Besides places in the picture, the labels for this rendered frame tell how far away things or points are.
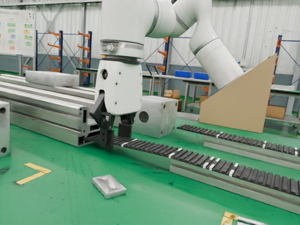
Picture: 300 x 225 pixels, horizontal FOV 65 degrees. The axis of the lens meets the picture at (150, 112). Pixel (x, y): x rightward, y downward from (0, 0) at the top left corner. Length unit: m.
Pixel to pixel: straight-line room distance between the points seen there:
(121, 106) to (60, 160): 0.14
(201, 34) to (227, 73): 0.19
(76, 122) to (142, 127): 0.20
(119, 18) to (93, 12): 10.32
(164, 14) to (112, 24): 0.11
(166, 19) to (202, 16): 0.53
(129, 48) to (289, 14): 7.94
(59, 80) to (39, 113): 0.29
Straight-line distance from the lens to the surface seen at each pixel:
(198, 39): 0.99
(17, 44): 6.28
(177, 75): 3.63
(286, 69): 8.10
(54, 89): 0.86
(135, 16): 0.44
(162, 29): 0.49
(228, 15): 8.38
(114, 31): 0.43
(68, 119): 0.52
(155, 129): 0.61
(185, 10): 1.04
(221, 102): 0.85
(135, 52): 0.44
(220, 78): 0.97
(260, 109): 0.84
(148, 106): 0.61
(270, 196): 0.40
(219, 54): 0.98
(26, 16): 6.20
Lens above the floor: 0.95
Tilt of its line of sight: 11 degrees down
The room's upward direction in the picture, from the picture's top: 5 degrees clockwise
